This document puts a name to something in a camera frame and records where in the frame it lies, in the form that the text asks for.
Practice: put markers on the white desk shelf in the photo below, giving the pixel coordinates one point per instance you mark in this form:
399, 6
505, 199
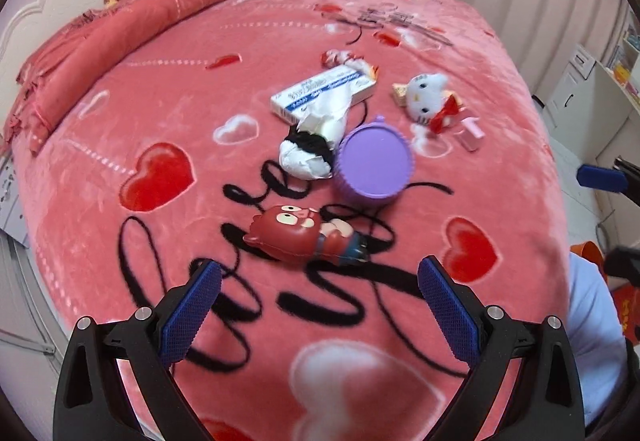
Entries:
617, 121

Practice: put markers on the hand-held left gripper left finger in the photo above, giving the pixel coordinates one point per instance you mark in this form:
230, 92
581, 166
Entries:
192, 316

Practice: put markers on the purple round container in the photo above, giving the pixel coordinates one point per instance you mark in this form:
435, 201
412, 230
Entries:
372, 156

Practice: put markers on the small pink block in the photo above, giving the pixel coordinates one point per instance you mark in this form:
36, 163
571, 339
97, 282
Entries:
472, 136

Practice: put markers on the red printed bag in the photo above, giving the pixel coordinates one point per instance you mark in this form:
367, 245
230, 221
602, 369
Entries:
629, 316

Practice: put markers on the printed pink blanket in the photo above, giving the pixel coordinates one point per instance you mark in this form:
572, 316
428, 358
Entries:
240, 81

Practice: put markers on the red bear toy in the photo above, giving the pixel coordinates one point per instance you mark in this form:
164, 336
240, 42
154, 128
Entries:
290, 231

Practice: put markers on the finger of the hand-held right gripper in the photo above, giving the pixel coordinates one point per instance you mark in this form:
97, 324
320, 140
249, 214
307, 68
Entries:
600, 178
625, 261

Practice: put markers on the white cabinet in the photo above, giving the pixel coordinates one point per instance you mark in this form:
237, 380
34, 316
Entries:
570, 96

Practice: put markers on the white nightstand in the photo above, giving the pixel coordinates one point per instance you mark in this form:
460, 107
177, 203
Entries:
12, 201

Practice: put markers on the orange bin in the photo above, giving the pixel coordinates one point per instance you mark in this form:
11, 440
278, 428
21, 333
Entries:
587, 252

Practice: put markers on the white tissue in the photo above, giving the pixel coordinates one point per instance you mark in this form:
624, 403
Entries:
305, 161

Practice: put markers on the white and blue box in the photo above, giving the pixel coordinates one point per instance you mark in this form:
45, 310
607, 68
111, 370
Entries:
310, 93

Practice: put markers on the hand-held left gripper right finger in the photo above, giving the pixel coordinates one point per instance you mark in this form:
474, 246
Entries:
447, 311

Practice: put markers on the red and white candy wrapper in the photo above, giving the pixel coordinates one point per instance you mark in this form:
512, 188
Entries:
340, 57

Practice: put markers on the white cat plush toy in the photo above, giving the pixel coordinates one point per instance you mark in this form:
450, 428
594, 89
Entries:
422, 93

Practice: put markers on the gold snack wrapper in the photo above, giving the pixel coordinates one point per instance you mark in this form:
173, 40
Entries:
399, 93

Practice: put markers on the folded red quilt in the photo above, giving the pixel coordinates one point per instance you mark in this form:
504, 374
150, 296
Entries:
125, 26

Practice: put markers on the light blue garment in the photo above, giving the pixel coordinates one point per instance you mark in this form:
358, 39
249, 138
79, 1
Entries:
595, 321

